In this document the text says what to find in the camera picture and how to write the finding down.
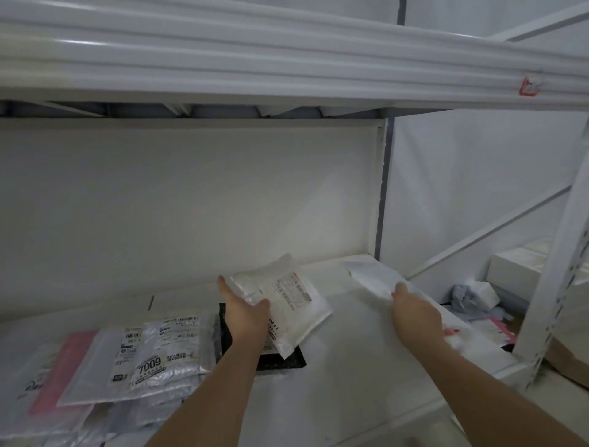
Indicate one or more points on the person's right hand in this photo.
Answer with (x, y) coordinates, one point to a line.
(418, 322)

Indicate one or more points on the person's left hand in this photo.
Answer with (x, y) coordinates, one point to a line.
(246, 322)

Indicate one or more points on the white padded bag red-topped label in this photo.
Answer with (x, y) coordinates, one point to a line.
(257, 281)

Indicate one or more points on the black mailer bag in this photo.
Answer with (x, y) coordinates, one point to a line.
(290, 361)

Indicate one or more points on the white metal shelving rack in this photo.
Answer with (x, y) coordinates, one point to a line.
(276, 60)

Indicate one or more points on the person's right forearm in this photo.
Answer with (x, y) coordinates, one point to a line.
(488, 396)

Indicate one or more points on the person's left forearm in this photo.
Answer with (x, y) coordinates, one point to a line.
(207, 400)

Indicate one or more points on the crumpled grey-white plastic wrap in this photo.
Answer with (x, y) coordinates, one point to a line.
(474, 297)

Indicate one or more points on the pink printed plastic packet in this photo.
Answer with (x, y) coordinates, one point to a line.
(497, 331)

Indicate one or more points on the white open foam container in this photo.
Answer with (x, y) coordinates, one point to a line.
(515, 271)

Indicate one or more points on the red sticker remnant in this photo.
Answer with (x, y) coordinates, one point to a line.
(529, 87)

